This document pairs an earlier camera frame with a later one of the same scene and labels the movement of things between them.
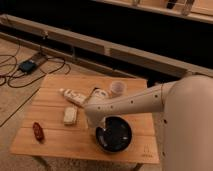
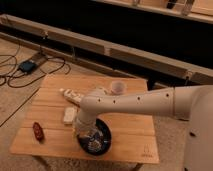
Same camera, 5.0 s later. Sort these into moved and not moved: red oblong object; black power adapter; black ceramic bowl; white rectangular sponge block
Moved: black ceramic bowl
Not moved: white rectangular sponge block; red oblong object; black power adapter
